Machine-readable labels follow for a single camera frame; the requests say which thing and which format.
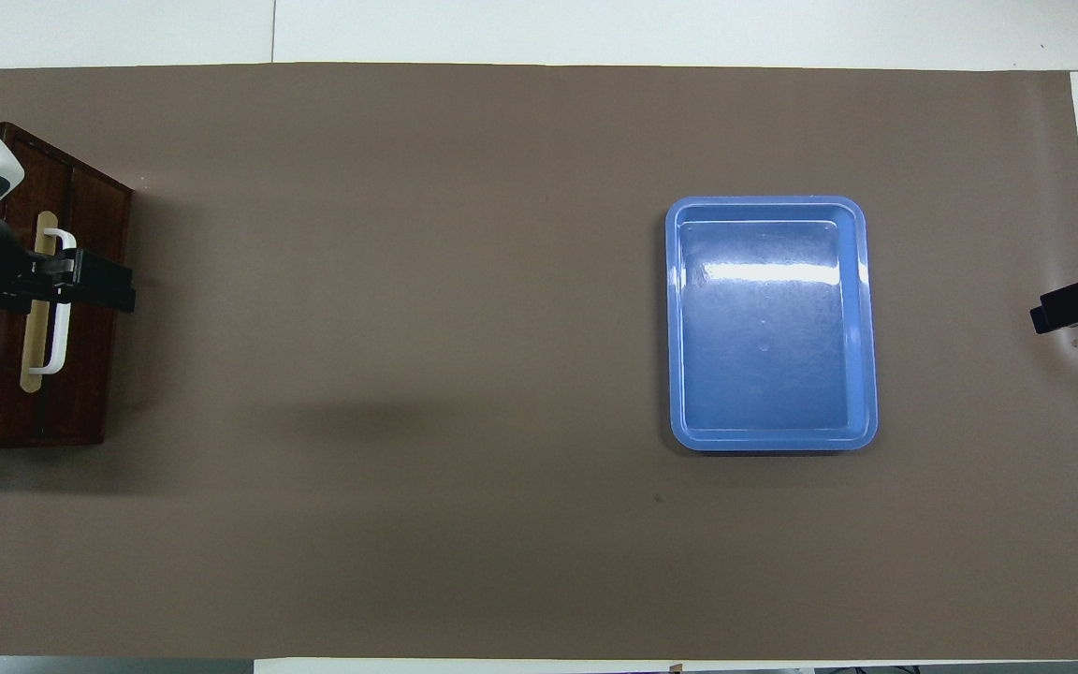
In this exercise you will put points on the dark wooden cabinet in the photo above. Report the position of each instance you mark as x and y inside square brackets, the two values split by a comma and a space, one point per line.
[94, 374]

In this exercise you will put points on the blue plastic tray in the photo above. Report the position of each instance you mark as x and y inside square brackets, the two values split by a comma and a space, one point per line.
[764, 374]

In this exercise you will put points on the brown table mat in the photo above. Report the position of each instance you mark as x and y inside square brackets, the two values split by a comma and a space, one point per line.
[408, 281]

